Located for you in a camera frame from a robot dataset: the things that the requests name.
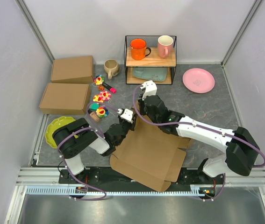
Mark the yellow flower plush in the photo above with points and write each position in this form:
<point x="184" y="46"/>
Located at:
<point x="98" y="98"/>

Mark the pink flower plush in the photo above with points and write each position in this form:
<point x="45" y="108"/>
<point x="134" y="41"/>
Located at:
<point x="105" y="95"/>

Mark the rainbow flower plush lower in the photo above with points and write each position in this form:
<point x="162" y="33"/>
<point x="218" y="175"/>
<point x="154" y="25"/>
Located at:
<point x="102" y="112"/>

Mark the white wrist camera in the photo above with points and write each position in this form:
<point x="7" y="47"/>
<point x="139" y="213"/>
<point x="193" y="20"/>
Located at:
<point x="127" y="115"/>
<point x="149" y="88"/>

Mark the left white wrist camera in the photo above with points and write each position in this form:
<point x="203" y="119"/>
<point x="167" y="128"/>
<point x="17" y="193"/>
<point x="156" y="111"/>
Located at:
<point x="127" y="115"/>

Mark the black wire wooden shelf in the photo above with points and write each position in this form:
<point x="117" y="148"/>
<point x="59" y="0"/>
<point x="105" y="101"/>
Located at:
<point x="153" y="60"/>

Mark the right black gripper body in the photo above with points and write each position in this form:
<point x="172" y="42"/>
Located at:
<point x="143" y="111"/>

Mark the small orange flower charm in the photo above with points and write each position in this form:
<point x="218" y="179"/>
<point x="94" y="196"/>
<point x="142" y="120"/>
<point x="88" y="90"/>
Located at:
<point x="100" y="87"/>

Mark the brown small bottle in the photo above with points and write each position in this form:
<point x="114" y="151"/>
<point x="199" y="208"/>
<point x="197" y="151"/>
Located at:
<point x="93" y="116"/>

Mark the grey slotted cable duct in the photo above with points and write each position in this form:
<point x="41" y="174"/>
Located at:
<point x="75" y="191"/>

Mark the cardboard box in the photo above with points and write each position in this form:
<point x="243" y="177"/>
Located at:
<point x="73" y="70"/>
<point x="65" y="99"/>
<point x="150" y="156"/>

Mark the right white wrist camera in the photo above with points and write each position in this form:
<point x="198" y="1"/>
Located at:
<point x="149" y="88"/>

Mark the teal block toy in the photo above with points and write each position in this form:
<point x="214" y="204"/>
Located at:
<point x="94" y="106"/>

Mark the beige ceramic mug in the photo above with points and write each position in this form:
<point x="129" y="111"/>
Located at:
<point x="111" y="68"/>

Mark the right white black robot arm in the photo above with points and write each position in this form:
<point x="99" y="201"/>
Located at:
<point x="239" y="149"/>

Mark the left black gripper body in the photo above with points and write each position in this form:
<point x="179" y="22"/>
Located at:
<point x="125" y="128"/>

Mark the green dotted plate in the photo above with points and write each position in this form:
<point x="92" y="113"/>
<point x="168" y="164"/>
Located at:
<point x="53" y="126"/>

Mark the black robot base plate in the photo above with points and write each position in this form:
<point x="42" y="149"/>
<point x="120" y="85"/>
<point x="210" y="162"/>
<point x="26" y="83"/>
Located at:
<point x="107" y="179"/>

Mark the rainbow flower plush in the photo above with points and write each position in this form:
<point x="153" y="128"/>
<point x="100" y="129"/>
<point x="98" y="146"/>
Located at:
<point x="102" y="112"/>
<point x="99" y="80"/>

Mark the pink round plate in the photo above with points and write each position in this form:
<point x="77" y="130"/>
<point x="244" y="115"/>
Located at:
<point x="198" y="80"/>

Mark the orange enamel mug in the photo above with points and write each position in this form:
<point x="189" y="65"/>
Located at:
<point x="139" y="49"/>

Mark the teal rectangular ceramic plate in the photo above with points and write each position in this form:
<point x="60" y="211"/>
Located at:
<point x="154" y="74"/>

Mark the pink black highlighter pen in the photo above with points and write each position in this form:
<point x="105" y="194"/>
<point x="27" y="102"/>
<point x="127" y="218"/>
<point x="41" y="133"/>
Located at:
<point x="108" y="87"/>

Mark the rainbow flower plush top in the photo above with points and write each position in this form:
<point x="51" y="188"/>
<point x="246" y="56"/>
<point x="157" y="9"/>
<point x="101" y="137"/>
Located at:
<point x="99" y="80"/>

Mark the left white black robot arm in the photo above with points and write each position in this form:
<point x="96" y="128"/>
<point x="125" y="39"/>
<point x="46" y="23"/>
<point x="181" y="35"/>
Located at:
<point x="72" y="136"/>

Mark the pink ceramic mug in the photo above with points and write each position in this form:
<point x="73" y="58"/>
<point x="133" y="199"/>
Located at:
<point x="165" y="45"/>

